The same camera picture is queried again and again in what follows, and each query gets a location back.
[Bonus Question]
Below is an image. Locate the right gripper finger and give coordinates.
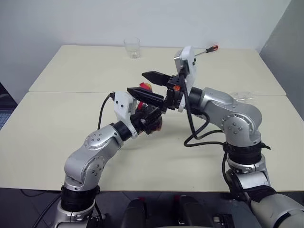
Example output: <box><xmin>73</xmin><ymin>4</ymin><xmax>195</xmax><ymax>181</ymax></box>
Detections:
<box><xmin>142</xmin><ymin>70</ymin><xmax>171</xmax><ymax>86</ymax></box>
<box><xmin>126</xmin><ymin>87</ymin><xmax>165</xmax><ymax>106</ymax></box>

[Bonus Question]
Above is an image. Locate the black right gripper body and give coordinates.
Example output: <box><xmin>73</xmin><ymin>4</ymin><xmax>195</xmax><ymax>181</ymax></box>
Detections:
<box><xmin>162</xmin><ymin>75</ymin><xmax>185</xmax><ymax>113</ymax></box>

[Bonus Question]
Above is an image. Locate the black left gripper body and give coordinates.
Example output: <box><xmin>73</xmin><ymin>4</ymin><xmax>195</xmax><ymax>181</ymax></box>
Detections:
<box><xmin>132</xmin><ymin>111</ymin><xmax>157</xmax><ymax>135</ymax></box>

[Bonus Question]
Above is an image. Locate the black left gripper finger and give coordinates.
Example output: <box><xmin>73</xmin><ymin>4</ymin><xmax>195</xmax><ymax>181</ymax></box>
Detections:
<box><xmin>144</xmin><ymin>107</ymin><xmax>165</xmax><ymax>124</ymax></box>

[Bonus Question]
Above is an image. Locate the red label drink bottle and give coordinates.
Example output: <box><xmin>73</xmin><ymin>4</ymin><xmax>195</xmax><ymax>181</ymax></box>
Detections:
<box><xmin>136</xmin><ymin>82</ymin><xmax>164</xmax><ymax>133</ymax></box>

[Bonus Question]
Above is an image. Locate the clear wine glass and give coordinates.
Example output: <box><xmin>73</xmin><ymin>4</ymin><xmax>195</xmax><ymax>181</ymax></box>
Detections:
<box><xmin>231</xmin><ymin>91</ymin><xmax>256</xmax><ymax>102</ymax></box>

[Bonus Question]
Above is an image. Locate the clear glass tumbler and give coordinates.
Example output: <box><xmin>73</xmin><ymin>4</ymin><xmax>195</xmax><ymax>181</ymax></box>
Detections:
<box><xmin>123</xmin><ymin>37</ymin><xmax>141</xmax><ymax>59</ymax></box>

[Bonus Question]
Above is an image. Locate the dark rounded shape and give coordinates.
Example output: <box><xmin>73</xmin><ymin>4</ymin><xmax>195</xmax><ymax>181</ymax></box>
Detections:
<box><xmin>178</xmin><ymin>194</ymin><xmax>212</xmax><ymax>228</ymax></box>
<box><xmin>121</xmin><ymin>197</ymin><xmax>147</xmax><ymax>228</ymax></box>

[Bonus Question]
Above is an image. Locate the black block with white tag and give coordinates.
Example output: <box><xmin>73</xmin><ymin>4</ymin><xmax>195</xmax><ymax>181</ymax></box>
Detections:
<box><xmin>212</xmin><ymin>213</ymin><xmax>233</xmax><ymax>226</ymax></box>

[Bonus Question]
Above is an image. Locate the dark blue crate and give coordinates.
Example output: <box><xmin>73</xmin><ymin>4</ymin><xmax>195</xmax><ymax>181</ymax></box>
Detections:
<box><xmin>0</xmin><ymin>82</ymin><xmax>17</xmax><ymax>131</ymax></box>

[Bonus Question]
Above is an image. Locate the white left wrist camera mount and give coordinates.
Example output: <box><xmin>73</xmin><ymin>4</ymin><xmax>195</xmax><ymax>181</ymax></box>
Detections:
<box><xmin>113</xmin><ymin>91</ymin><xmax>139</xmax><ymax>138</ymax></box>

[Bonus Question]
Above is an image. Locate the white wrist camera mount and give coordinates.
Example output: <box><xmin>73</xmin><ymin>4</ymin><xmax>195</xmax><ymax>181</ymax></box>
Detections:
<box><xmin>173</xmin><ymin>45</ymin><xmax>199</xmax><ymax>113</ymax></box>
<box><xmin>113</xmin><ymin>91</ymin><xmax>139</xmax><ymax>138</ymax></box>

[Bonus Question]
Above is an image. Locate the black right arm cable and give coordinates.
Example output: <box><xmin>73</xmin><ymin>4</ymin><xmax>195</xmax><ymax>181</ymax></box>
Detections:
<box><xmin>179</xmin><ymin>67</ymin><xmax>235</xmax><ymax>190</ymax></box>

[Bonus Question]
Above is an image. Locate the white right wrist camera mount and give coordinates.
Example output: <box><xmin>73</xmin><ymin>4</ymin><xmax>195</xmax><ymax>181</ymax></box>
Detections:
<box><xmin>173</xmin><ymin>45</ymin><xmax>199</xmax><ymax>113</ymax></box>

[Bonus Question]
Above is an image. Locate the red black handled screwdriver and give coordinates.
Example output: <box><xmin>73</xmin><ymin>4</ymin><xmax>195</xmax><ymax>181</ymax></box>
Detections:
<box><xmin>194</xmin><ymin>44</ymin><xmax>219</xmax><ymax>57</ymax></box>

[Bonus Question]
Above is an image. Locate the thin black floor cable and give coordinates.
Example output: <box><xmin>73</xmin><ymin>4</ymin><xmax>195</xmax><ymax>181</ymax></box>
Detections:
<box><xmin>20</xmin><ymin>189</ymin><xmax>63</xmax><ymax>198</ymax></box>

